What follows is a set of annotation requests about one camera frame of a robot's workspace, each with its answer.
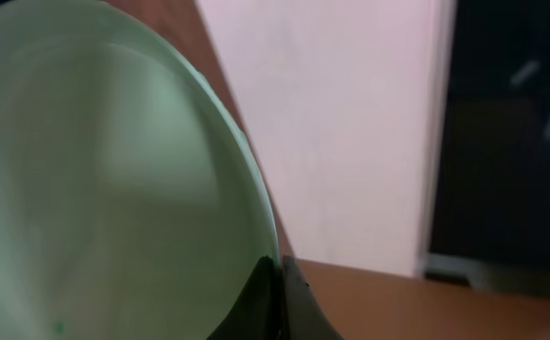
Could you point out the mint green plate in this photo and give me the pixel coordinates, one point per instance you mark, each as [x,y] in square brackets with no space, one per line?
[131,206]

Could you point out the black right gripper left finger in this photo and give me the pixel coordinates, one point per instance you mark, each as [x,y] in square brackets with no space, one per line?
[256,313]

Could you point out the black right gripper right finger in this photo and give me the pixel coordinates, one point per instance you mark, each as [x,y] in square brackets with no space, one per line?
[304,318]

